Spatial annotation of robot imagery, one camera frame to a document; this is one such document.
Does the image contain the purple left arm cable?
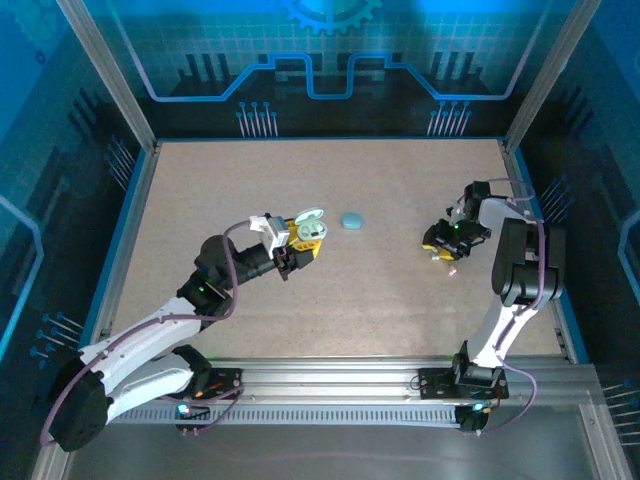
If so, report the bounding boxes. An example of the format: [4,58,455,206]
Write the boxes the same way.
[39,219,254,447]

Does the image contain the aluminium side rail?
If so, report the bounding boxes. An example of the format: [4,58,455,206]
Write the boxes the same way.
[499,139,581,361]
[82,140,162,351]

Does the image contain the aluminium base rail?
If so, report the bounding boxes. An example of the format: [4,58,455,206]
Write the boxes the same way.
[189,355,599,404]

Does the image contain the grey slotted cable duct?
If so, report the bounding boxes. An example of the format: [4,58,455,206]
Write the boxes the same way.
[107,403,464,427]

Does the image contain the aluminium frame post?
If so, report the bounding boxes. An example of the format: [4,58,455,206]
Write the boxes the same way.
[504,0,587,151]
[55,0,157,151]

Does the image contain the aluminium frame bar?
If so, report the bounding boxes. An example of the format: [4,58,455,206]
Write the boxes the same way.
[29,442,84,480]
[579,402,634,480]

